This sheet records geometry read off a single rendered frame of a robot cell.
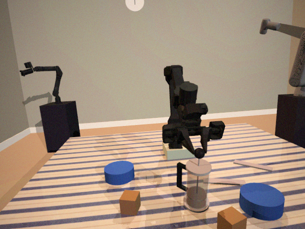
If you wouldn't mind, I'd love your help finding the tan flat bar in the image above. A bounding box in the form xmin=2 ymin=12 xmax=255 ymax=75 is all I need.
xmin=233 ymin=160 xmax=273 ymax=171
xmin=210 ymin=178 xmax=246 ymax=186

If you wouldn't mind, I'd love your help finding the brown cube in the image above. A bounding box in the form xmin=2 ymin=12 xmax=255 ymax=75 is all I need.
xmin=217 ymin=207 xmax=247 ymax=229
xmin=119 ymin=190 xmax=141 ymax=216

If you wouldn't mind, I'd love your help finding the glass french press with black handle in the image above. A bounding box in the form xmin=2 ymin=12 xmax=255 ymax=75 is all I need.
xmin=177 ymin=148 xmax=212 ymax=213

